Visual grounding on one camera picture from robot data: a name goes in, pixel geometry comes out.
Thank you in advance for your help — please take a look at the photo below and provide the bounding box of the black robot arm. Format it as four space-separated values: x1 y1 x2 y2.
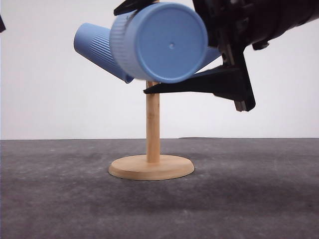
114 0 319 112

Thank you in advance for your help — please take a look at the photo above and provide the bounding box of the blue ribbed cup front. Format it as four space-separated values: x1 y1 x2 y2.
110 2 208 83

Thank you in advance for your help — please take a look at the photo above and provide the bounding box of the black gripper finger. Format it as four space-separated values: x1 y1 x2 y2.
0 15 6 33
114 0 158 16

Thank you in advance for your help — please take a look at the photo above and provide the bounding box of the wooden mug tree stand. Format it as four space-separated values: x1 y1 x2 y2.
108 81 195 180

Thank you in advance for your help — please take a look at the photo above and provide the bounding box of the blue ribbed cup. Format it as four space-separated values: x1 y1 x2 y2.
195 47 222 73
74 23 134 84
110 2 208 83

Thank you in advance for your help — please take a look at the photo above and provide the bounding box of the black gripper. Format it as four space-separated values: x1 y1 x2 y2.
143 0 297 112

